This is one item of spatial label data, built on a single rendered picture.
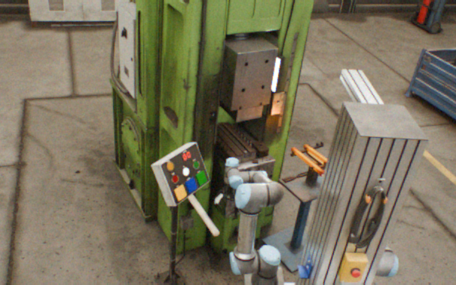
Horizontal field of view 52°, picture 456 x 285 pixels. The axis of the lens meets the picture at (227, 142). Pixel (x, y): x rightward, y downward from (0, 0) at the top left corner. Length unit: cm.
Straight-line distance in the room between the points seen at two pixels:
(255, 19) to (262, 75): 35
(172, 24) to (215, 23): 41
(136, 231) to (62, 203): 75
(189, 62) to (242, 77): 34
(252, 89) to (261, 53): 25
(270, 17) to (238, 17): 24
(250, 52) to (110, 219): 204
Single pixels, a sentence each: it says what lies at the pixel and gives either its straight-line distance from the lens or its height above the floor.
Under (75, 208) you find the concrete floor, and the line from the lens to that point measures 432.
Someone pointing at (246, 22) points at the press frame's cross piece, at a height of 190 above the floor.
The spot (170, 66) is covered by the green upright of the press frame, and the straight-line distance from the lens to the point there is 327.
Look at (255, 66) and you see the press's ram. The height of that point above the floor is 166.
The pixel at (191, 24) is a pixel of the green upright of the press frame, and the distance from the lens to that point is 279.
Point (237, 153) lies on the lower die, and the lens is 327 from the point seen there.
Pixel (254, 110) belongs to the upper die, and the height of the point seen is 134.
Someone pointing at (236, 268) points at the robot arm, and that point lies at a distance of 247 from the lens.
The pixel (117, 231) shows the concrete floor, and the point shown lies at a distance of 406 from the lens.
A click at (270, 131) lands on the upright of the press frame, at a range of 351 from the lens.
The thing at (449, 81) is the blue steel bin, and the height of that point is 49.
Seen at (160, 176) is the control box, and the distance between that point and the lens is 280.
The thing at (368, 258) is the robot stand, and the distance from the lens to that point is 208.
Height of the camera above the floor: 284
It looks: 33 degrees down
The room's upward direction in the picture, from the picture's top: 7 degrees clockwise
